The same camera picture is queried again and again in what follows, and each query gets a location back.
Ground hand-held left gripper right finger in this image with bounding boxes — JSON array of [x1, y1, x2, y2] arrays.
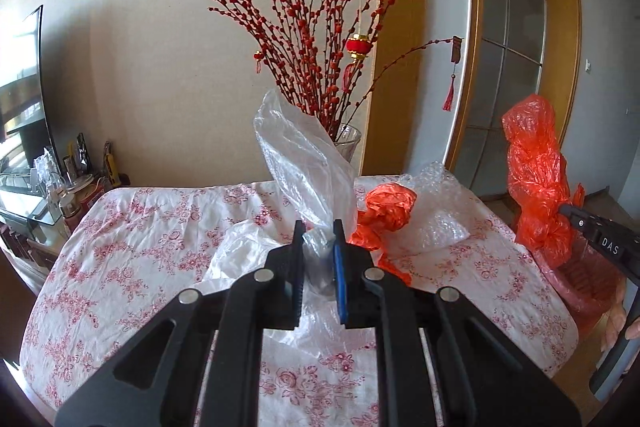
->
[[331, 219, 584, 427]]

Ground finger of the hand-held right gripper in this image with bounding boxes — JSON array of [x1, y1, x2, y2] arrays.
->
[[556, 203, 604, 241]]

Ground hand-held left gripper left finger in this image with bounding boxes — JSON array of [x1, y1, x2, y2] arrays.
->
[[54, 219, 307, 427]]

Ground red plastic bin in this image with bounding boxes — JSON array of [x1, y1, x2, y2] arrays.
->
[[532, 232, 627, 334]]

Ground large orange plastic bag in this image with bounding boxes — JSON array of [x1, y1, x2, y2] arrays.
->
[[501, 95, 586, 267]]

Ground clear plastic bag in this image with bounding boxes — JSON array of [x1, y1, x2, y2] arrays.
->
[[202, 88, 362, 350]]

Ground person's right hand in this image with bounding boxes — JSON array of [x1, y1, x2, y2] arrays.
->
[[602, 281, 640, 350]]

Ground crumpled orange plastic bag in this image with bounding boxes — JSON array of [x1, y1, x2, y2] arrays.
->
[[348, 184, 419, 286]]

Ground clear bubble wrap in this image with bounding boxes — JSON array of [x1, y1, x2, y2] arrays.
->
[[397, 161, 472, 254]]

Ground red floral tablecloth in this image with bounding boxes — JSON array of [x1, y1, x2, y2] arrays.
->
[[20, 174, 581, 427]]

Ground glass vase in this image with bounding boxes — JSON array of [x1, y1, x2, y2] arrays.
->
[[331, 124, 362, 181]]

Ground frosted glass door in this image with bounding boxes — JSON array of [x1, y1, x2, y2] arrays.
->
[[455, 0, 549, 196]]

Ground red tassel plaque ornament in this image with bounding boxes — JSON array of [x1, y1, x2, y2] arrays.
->
[[442, 36, 464, 112]]

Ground red tin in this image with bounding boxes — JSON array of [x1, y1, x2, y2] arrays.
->
[[75, 177, 109, 214]]

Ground steel thermos flask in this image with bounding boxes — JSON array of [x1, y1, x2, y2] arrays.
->
[[57, 192, 84, 231]]

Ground red lantern ornament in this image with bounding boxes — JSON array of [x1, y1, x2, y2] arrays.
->
[[345, 33, 374, 94]]

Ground dark bottles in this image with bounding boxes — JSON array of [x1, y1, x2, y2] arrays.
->
[[65, 132, 94, 180]]

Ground red berry branches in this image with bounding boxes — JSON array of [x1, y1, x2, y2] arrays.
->
[[204, 0, 463, 142]]

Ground clear bag of items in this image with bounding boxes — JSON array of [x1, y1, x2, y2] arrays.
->
[[31, 147, 65, 188]]

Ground glass television stand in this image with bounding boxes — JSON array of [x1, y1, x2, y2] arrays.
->
[[0, 172, 107, 269]]

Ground black television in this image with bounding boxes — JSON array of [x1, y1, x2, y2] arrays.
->
[[0, 5, 64, 174]]

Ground wooden door frame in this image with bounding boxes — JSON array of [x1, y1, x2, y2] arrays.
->
[[445, 0, 584, 204]]

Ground yellow handled tool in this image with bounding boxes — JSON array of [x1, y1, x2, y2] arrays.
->
[[102, 141, 123, 188]]

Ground wooden wall trim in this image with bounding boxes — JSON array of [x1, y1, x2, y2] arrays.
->
[[360, 0, 431, 178]]

